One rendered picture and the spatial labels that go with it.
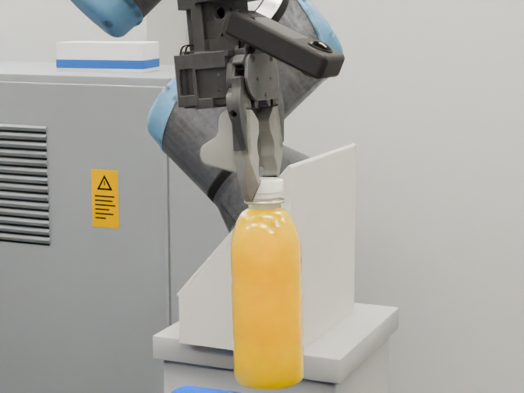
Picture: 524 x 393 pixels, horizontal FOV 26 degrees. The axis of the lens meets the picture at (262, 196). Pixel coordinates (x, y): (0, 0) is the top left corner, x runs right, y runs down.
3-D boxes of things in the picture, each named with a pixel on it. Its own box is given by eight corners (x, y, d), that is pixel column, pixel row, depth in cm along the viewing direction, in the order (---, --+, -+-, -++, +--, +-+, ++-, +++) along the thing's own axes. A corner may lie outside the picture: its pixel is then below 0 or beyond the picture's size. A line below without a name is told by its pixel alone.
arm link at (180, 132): (214, 204, 197) (147, 134, 200) (285, 135, 197) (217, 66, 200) (200, 191, 182) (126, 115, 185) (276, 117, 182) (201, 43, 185)
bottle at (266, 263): (233, 387, 114) (228, 203, 111) (235, 369, 121) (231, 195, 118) (304, 386, 114) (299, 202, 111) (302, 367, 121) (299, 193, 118)
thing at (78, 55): (75, 68, 308) (75, 40, 307) (159, 69, 302) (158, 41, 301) (56, 71, 296) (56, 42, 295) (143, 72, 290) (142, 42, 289)
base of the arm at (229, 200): (260, 243, 199) (222, 203, 201) (334, 165, 194) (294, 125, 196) (224, 253, 181) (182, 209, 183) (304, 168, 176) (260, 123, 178)
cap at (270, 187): (244, 203, 113) (244, 185, 113) (246, 198, 117) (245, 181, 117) (283, 202, 113) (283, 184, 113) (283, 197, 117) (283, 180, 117)
